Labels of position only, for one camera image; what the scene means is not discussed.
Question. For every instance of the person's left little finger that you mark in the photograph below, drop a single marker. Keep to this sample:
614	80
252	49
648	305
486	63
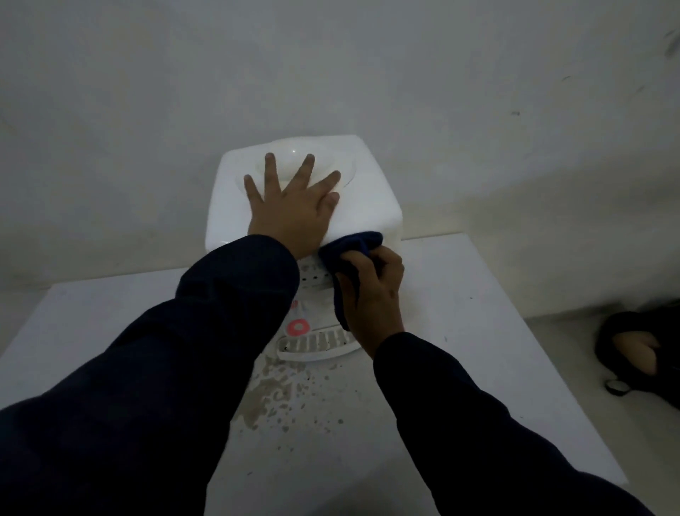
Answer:
253	191

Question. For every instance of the person's right forearm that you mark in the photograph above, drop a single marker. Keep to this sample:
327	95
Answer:
467	436

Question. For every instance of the person's right hand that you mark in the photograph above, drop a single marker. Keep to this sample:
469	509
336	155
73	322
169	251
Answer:
378	303

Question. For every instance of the person's left hand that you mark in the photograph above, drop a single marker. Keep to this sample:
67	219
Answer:
289	215

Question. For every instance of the person's left forearm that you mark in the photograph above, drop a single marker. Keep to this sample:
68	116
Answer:
159	372

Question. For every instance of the person's left middle finger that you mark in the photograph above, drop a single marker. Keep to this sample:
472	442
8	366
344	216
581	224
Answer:
301	173

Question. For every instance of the person's left thumb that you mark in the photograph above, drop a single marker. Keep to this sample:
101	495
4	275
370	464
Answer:
330	206

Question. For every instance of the person's right thumb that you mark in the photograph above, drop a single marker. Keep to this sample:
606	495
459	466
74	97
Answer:
346	292

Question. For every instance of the red dispenser tap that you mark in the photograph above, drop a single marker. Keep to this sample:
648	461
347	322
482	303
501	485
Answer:
297	326

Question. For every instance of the white water dispenser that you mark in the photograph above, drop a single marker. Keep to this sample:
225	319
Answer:
361	204

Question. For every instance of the dark blue cleaning cloth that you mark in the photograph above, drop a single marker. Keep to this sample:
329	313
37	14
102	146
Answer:
351	243

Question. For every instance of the white slotted drip tray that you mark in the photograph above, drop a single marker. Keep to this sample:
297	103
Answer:
318	345

